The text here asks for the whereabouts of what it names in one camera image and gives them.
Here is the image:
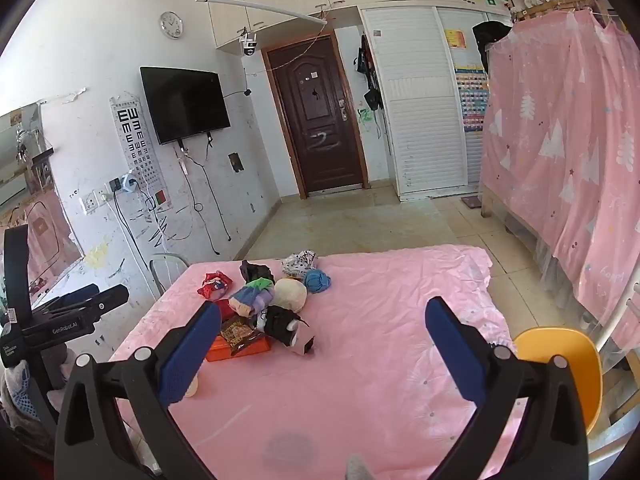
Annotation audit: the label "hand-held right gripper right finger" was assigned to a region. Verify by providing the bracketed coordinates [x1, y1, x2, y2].
[425, 296, 591, 480]

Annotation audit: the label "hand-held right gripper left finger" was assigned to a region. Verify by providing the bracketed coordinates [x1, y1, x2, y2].
[54, 301, 223, 480]

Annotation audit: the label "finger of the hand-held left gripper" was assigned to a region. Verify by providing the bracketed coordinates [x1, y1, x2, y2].
[54, 284, 131, 318]
[31, 283, 100, 314]

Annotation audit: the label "orange box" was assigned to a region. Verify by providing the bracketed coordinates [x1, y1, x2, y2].
[205, 332, 275, 363]

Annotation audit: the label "brown snack packet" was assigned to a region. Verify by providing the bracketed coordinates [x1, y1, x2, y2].
[220, 316, 266, 358]

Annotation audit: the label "red snack packet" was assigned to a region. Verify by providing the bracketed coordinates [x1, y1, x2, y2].
[197, 270, 234, 301]

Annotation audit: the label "multicoloured sock bundle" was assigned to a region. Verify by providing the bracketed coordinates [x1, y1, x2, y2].
[229, 280, 276, 319]

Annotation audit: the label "black cloth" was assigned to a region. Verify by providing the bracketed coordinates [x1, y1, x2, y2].
[263, 305, 304, 346]

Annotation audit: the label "black sock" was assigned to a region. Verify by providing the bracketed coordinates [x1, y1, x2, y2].
[239, 259, 276, 286]

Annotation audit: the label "small white box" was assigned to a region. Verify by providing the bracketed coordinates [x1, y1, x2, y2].
[290, 327, 316, 358]

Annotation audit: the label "cream sock ball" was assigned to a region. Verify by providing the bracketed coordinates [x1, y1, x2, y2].
[272, 277, 309, 314]

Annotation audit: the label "white printed cloth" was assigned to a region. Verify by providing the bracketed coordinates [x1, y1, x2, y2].
[281, 249, 320, 279]

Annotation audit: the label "blue yarn ball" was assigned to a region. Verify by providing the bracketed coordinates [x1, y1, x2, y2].
[303, 268, 334, 295]

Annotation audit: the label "white blue dotted sock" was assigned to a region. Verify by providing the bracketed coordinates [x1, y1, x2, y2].
[0, 360, 43, 427]

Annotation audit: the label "white plastic chair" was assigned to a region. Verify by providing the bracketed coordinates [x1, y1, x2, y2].
[149, 252, 191, 297]

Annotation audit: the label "yellow chair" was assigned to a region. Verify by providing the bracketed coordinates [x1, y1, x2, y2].
[513, 327, 604, 436]

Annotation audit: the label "pink bed sheet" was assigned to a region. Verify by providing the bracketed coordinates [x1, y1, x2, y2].
[107, 245, 531, 480]

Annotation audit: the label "eye chart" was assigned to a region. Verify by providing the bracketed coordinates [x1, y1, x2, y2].
[110, 91, 172, 211]

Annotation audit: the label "pink tree print curtain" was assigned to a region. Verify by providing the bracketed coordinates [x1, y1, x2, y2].
[479, 9, 640, 357]

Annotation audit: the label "white louvered wardrobe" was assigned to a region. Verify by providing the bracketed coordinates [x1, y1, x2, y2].
[360, 6, 516, 202]

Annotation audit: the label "colourful chart poster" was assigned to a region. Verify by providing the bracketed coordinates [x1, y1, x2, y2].
[454, 62, 491, 134]

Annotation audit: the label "brown door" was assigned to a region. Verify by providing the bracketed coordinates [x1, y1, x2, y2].
[263, 35, 370, 199]

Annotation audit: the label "black hanging bags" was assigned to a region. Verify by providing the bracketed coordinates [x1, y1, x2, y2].
[355, 34, 384, 111]

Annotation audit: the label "black hanging clothing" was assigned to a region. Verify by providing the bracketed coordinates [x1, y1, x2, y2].
[472, 21, 514, 74]

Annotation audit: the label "white pipe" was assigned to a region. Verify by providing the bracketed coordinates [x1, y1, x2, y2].
[196, 0, 331, 25]

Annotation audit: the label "wall mirror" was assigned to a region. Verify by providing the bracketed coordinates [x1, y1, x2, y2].
[0, 101, 84, 306]

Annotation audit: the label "wooden bed frame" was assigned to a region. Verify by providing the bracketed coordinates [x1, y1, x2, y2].
[479, 180, 551, 261]

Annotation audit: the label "black wall television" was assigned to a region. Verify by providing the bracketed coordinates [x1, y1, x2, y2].
[139, 66, 232, 146]

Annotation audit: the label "round wall clock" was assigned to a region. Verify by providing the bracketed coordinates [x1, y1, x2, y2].
[159, 11, 184, 40]

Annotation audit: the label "white security camera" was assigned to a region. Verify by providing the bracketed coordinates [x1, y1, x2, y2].
[238, 27, 259, 57]

